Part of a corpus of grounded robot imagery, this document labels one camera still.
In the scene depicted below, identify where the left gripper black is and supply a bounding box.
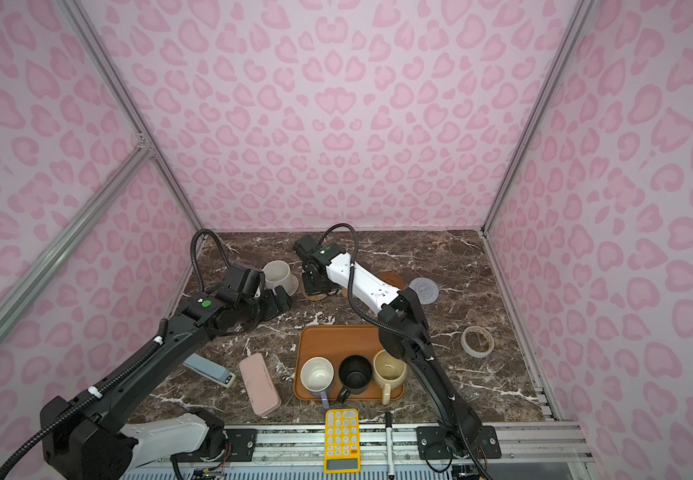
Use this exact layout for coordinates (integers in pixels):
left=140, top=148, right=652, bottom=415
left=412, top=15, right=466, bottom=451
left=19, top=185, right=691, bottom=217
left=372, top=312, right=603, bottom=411
left=239, top=282, right=296, bottom=331

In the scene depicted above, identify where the white speckled mug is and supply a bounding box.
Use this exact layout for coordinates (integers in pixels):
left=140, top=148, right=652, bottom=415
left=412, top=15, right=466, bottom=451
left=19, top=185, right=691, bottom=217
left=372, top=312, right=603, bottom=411
left=262, top=260, right=300, bottom=296

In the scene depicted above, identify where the brown wooden round coaster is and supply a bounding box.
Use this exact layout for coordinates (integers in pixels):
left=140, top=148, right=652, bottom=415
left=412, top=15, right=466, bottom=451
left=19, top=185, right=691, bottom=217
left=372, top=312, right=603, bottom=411
left=377, top=271, right=408, bottom=290

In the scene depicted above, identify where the grey knitted round coaster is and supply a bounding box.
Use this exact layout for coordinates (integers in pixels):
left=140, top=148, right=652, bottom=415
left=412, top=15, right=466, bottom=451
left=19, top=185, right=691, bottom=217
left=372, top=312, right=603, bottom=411
left=409, top=277, right=440, bottom=305

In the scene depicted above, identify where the rattan woven round coaster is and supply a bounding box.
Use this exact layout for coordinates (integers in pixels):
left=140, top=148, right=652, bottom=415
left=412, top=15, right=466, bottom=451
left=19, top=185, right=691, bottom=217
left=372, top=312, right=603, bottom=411
left=304, top=292, right=328, bottom=301

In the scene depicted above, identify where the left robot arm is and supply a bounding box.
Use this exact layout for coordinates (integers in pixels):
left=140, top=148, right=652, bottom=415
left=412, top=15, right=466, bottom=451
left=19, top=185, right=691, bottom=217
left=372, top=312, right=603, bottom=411
left=40, top=287, right=292, bottom=479

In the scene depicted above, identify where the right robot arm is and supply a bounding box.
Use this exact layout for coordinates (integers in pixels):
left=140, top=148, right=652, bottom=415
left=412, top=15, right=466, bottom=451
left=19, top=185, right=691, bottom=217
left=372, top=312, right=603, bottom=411
left=296, top=244, right=483, bottom=457

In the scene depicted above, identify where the orange rectangular tray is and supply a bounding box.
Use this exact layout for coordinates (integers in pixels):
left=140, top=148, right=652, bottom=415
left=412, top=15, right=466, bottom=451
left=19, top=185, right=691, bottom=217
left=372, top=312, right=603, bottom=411
left=294, top=325, right=384, bottom=401

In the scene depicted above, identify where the blue-grey stapler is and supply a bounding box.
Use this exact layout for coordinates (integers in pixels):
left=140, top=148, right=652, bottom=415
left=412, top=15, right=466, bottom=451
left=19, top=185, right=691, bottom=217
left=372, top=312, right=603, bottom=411
left=184, top=354, right=236, bottom=388

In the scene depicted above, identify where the pink pencil case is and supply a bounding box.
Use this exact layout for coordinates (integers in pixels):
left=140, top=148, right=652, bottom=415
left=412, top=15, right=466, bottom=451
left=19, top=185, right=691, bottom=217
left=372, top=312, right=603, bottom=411
left=238, top=353, right=280, bottom=418

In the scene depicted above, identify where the black mug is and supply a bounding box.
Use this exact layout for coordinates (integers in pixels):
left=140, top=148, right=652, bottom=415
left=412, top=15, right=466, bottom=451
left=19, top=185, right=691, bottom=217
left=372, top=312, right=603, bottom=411
left=336, top=355, right=373, bottom=403

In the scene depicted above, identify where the beige ceramic mug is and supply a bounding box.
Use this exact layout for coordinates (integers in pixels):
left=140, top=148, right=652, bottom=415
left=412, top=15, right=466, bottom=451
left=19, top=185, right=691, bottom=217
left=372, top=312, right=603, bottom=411
left=373, top=350, right=408, bottom=405

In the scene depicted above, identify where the black marker pen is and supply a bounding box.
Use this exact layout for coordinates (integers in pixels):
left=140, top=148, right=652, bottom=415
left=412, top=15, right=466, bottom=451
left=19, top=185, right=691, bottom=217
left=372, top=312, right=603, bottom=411
left=385, top=411, right=396, bottom=480

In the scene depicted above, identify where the yellow calculator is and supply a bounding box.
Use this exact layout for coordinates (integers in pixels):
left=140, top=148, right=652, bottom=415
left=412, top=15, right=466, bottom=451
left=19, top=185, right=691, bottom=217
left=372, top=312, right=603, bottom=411
left=324, top=409, right=362, bottom=474

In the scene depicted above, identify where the masking tape roll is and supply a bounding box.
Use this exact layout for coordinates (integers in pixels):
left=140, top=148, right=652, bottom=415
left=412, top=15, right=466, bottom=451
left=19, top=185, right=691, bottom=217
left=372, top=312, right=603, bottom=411
left=460, top=326, right=496, bottom=359

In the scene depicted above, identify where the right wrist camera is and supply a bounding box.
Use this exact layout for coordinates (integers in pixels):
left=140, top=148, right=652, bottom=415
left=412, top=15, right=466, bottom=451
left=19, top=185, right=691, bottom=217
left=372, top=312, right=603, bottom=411
left=294, top=235, right=332, bottom=265

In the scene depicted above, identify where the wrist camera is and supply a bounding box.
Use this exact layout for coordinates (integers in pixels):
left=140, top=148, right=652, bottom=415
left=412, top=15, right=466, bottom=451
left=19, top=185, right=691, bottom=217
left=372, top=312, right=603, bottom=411
left=216, top=264, right=266, bottom=304
left=294, top=235, right=332, bottom=265

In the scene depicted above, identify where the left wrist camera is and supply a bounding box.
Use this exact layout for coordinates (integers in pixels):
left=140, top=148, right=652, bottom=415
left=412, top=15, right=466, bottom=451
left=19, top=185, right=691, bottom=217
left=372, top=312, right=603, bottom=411
left=216, top=264, right=266, bottom=304

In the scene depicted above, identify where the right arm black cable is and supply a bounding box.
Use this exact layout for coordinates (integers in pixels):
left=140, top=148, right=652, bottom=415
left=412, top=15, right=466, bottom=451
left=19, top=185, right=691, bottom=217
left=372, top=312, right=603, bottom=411
left=315, top=223, right=492, bottom=480

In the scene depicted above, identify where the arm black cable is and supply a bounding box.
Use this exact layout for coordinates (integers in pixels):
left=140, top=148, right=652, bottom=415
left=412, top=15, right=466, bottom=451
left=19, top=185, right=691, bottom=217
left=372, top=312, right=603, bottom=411
left=0, top=228, right=234, bottom=480
left=315, top=223, right=492, bottom=480

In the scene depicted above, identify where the white mug purple handle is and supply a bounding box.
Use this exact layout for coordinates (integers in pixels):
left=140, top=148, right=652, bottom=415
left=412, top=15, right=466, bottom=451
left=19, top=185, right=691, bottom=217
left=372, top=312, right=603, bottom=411
left=298, top=357, right=334, bottom=410

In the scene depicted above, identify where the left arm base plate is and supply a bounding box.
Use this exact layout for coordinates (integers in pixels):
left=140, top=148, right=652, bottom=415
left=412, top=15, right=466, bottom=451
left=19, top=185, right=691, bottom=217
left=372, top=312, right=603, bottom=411
left=170, top=427, right=258, bottom=463

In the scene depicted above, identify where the aluminium front rail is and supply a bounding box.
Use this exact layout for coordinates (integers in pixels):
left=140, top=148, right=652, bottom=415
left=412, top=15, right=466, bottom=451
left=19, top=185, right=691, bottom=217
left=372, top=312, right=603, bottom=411
left=72, top=419, right=600, bottom=480

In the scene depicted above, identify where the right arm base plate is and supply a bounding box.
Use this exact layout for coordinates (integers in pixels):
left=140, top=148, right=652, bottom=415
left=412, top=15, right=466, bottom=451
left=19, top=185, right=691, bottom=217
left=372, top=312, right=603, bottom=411
left=415, top=425, right=503, bottom=460

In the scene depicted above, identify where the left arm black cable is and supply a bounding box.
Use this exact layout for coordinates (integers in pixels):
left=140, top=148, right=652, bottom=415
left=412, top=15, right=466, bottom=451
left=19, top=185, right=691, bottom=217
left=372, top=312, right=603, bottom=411
left=0, top=228, right=234, bottom=480

